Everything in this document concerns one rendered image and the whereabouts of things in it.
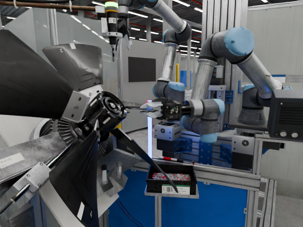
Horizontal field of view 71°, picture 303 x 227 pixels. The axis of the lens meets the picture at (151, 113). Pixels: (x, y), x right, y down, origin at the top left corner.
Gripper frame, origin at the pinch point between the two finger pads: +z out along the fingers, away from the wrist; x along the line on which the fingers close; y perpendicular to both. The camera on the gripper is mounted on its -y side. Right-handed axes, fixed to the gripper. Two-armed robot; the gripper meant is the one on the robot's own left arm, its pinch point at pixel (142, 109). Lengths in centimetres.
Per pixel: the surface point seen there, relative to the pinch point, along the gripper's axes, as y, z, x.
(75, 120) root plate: 15.6, 24.9, -2.1
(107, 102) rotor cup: 13.7, 14.9, -6.7
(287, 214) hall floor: -45, -153, 124
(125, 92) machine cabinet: -374, -47, 62
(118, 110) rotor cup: 14.4, 11.5, -4.2
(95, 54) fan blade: -9.3, 17.5, -21.5
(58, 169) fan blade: 43, 26, -1
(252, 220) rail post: 14, -52, 55
